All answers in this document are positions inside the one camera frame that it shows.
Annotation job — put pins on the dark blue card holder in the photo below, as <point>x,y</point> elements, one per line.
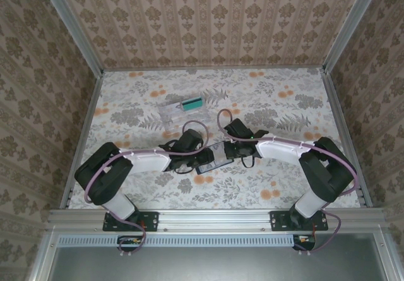
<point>205,169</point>

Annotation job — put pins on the teal card with grey stripe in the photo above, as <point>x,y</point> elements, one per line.
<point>193,104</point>

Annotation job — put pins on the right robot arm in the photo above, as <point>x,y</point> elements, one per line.
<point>277,150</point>

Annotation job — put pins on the clear plastic tray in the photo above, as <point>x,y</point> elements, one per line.
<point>172,117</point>

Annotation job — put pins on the floral patterned table cover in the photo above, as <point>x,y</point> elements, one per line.
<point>284,110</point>

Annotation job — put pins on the black controller board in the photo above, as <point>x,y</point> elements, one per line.
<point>304,242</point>
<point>129,243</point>

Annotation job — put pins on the grey metal sheet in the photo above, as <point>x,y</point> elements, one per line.
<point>205,265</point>

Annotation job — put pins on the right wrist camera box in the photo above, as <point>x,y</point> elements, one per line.
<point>238,129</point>

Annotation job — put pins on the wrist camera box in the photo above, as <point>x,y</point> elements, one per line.
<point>189,140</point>
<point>238,129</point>

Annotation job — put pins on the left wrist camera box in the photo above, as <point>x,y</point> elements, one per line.
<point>189,140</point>

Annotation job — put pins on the long aluminium base rail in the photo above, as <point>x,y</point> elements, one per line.
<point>214,219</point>

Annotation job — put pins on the thin aluminium edge rail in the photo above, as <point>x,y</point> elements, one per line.
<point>214,69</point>

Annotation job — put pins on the aluminium side rail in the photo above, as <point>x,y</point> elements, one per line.
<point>341,120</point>
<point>88,120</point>

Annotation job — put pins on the aluminium upright post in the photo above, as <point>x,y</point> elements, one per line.
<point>347,25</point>
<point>73,25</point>

